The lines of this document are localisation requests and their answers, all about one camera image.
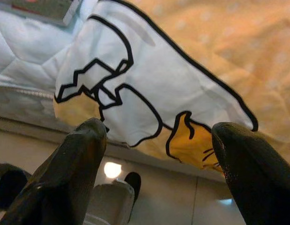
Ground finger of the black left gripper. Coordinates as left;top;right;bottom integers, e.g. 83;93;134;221
124;172;142;218

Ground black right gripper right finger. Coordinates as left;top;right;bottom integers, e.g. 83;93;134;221
211;121;290;225

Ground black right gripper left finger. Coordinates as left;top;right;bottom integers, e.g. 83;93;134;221
0;117;108;225

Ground yellow egg cartoon print blanket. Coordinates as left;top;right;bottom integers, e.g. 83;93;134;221
53;0;290;174

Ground black grey robot leg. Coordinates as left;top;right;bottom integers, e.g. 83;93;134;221
0;163;31;210

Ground grey quilted mattress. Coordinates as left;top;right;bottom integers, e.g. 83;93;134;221
0;84;66;122

